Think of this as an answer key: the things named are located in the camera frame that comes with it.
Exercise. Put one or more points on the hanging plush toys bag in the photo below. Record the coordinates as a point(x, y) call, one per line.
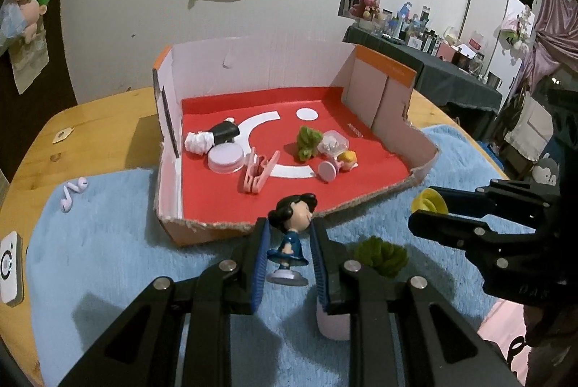
point(49, 66)

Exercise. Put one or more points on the pink curtain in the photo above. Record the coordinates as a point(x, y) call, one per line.
point(555, 30)

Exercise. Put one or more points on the person's pink clothing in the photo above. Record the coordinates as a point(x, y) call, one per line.
point(501, 323)

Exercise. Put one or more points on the yellow bottle cap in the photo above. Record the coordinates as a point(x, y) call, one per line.
point(426, 204)

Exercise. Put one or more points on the white earbud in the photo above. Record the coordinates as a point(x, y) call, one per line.
point(79, 186)
point(66, 202)

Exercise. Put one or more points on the white flat device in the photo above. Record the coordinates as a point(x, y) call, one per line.
point(11, 272)

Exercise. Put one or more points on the cluster of bottles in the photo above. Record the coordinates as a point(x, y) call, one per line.
point(429, 34)

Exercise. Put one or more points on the blue fluffy towel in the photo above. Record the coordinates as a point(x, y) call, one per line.
point(113, 251)

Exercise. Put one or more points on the pink earbud case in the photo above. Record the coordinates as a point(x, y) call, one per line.
point(334, 326)

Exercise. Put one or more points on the dark cloth covered table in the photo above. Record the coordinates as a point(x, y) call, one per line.
point(451, 84)

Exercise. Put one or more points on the clear plastic container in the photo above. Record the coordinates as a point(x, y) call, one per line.
point(335, 141)

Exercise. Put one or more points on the orange cardboard box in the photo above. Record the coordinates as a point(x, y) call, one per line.
point(289, 107)

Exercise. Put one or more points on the penguin plush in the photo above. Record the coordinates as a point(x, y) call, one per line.
point(546, 172)

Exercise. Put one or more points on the small table sticker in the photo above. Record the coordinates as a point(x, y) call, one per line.
point(62, 135)

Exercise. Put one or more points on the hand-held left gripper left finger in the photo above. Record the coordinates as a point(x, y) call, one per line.
point(261, 267)

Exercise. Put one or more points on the white refrigerator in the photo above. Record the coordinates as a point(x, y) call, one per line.
point(492, 16)

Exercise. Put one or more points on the pink clip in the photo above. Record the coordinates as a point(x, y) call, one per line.
point(257, 172)

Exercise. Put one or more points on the hanging doll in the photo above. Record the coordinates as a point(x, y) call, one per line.
point(25, 19)

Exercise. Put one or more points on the dark-haired figurine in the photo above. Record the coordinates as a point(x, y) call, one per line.
point(289, 242)

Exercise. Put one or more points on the blonde figurine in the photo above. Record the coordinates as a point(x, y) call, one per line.
point(345, 161)

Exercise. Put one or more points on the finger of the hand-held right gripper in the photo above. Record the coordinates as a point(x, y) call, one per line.
point(478, 199)
point(451, 229)

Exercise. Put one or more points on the green chenille bundle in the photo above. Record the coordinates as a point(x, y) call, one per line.
point(381, 256)
point(308, 141)

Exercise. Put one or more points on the white flowers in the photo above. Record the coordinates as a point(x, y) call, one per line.
point(519, 28)

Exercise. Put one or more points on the white jar lid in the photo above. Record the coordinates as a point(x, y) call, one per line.
point(225, 156)

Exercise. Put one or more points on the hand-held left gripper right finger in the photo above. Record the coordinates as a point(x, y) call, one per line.
point(318, 267)

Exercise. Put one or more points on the black and white figurine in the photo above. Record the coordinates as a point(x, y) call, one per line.
point(216, 134)

